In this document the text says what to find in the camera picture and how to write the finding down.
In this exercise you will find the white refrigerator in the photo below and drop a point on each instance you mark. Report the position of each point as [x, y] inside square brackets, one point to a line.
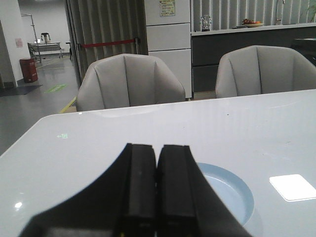
[169, 38]

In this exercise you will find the colourful fridge poster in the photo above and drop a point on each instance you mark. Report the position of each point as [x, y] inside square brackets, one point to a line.
[166, 8]

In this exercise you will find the red bin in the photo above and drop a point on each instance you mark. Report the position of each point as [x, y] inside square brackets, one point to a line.
[28, 69]

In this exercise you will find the right grey upholstered chair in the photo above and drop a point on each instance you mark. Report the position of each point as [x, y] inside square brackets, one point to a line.
[259, 69]

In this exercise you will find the left grey upholstered chair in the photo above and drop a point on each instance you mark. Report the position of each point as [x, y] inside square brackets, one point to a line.
[127, 80]

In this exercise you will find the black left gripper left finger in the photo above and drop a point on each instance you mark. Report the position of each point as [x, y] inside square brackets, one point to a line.
[119, 203]

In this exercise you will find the dark grey counter cabinet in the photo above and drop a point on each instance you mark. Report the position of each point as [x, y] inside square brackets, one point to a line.
[209, 47]

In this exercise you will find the fruit bowl on counter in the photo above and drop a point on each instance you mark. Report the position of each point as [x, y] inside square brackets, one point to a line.
[251, 23]

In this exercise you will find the distant metal work table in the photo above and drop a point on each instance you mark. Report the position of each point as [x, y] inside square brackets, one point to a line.
[44, 47]

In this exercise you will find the light blue round plate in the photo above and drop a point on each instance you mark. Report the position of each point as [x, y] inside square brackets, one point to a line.
[232, 190]

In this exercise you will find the small ornament on counter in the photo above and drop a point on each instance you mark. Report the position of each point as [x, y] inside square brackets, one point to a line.
[205, 22]

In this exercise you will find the grey upholstered chair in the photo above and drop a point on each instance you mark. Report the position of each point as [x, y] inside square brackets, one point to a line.
[127, 80]
[259, 69]

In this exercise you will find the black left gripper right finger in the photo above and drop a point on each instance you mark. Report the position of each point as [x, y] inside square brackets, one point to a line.
[187, 205]

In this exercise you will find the pink wall notice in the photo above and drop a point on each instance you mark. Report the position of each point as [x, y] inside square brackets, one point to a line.
[19, 43]

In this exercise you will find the red barrier belt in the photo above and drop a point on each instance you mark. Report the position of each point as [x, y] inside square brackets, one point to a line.
[134, 40]

